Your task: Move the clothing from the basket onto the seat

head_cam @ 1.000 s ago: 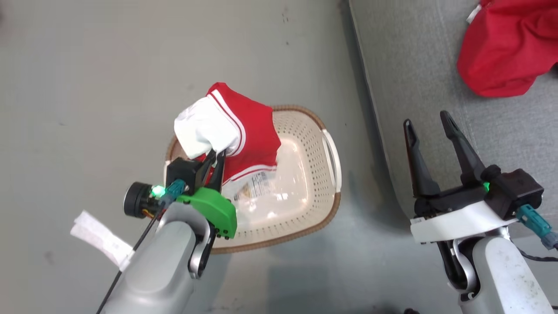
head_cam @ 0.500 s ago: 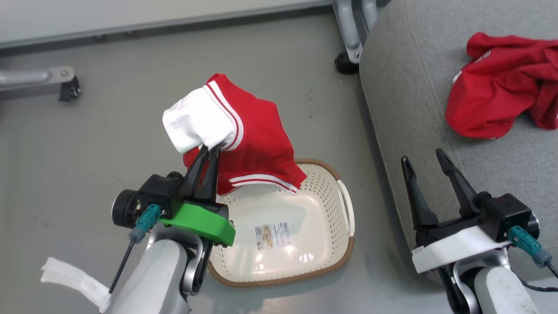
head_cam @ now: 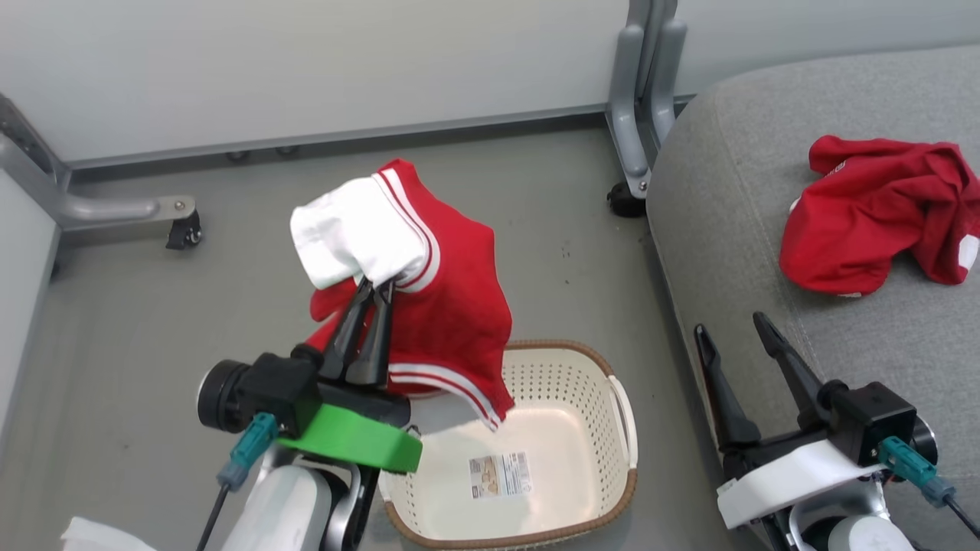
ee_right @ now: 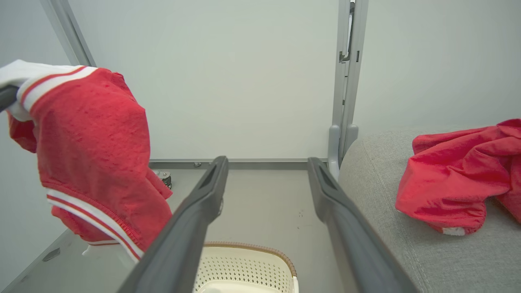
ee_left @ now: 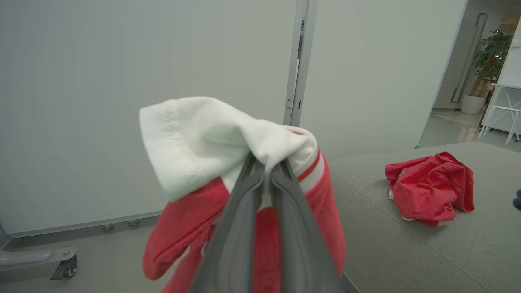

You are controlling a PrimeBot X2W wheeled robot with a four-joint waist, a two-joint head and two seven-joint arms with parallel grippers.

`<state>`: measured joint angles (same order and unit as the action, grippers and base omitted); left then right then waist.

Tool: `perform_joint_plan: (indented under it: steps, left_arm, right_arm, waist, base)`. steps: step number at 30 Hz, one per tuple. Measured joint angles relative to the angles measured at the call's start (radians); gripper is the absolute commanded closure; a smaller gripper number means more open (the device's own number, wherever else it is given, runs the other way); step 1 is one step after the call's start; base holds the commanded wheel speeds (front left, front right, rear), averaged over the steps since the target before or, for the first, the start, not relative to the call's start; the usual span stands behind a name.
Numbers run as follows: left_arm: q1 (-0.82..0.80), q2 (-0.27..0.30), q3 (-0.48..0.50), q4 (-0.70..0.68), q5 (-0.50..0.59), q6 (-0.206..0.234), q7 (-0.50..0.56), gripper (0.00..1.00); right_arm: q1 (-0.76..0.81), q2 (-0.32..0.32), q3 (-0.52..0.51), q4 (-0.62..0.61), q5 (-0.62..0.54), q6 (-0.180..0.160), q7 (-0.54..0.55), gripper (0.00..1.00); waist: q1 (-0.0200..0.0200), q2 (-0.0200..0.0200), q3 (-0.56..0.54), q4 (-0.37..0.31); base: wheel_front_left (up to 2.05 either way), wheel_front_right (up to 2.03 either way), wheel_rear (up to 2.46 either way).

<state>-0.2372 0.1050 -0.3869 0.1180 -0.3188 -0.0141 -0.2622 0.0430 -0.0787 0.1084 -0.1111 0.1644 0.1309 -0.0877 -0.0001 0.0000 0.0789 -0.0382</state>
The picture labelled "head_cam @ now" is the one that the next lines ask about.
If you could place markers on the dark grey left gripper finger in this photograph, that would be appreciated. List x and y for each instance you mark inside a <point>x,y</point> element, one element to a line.
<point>375,344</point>
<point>344,337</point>

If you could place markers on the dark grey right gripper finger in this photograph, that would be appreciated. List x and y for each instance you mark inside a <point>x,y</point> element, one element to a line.
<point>788,367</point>
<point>723,398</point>

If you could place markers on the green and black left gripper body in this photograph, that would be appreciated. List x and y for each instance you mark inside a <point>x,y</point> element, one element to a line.
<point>352,440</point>

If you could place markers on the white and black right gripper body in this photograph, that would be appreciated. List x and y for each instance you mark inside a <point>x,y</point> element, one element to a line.
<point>796,474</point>

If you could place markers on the red and white striped garment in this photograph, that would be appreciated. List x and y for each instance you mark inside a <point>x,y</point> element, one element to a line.
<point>452,306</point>

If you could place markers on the plain red t-shirt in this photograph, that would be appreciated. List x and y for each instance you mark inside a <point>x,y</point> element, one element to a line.
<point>865,222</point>

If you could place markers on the white and grey right robot arm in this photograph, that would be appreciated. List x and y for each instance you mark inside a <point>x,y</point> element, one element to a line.
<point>850,532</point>

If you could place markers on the white and grey left robot arm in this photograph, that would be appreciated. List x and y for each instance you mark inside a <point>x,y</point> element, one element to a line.
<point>283,509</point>

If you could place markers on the grey fabric sofa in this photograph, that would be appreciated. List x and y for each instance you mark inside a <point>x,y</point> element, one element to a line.
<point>735,191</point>

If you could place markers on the paper label sticker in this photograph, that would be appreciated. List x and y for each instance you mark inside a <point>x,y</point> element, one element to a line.
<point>499,475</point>

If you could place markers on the small grey levelling foot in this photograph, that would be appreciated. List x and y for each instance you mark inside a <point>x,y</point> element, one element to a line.
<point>237,156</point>
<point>287,151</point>

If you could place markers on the cream perforated laundry basket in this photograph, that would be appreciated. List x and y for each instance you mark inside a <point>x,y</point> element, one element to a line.
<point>551,505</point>

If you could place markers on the black round caster wheel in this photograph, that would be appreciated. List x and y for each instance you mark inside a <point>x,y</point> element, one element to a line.
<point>624,201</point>

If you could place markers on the grey partition foot, long horizontal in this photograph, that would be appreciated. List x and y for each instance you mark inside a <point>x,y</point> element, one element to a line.
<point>115,208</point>

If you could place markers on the white crumpled cloth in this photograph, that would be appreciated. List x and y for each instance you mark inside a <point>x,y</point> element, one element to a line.
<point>103,536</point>

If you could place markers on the black caster wheel with bracket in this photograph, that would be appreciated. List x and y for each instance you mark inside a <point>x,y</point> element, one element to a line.
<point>184,232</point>

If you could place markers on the grey partition base rail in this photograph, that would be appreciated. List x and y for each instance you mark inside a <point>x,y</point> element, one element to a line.
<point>344,138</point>

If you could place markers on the grey partition foot, double post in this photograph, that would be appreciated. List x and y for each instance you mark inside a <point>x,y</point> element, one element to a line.
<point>632,115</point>

